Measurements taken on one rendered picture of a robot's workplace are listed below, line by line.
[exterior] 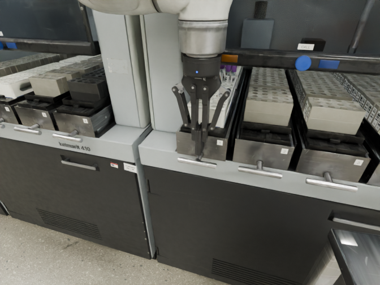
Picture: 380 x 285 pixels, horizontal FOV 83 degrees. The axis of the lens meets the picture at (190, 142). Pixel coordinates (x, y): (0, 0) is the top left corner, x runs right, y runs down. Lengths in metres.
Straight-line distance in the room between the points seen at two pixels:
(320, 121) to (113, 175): 0.64
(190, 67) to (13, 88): 0.67
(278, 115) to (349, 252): 0.34
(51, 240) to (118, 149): 0.90
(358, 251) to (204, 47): 0.37
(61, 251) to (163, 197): 0.80
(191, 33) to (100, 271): 1.14
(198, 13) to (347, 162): 0.44
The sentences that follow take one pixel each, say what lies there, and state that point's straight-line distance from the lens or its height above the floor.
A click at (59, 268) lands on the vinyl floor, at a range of 1.37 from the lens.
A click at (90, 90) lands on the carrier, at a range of 0.75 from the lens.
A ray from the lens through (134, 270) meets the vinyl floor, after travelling 1.24.
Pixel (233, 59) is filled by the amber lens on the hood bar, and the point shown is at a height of 0.98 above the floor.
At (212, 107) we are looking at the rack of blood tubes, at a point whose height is 0.86.
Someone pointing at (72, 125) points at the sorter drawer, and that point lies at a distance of 0.76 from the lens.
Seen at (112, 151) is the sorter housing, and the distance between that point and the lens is 0.72.
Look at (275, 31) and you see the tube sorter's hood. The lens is 0.54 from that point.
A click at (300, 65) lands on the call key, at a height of 0.98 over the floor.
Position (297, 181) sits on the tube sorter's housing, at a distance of 0.61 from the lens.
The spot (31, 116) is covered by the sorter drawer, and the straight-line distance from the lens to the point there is 0.87.
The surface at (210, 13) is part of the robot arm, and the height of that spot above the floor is 1.07.
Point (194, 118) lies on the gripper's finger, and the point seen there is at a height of 0.87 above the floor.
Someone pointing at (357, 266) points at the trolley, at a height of 0.82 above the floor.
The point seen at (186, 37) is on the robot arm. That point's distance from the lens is 0.42.
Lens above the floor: 1.09
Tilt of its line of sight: 33 degrees down
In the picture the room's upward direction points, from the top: straight up
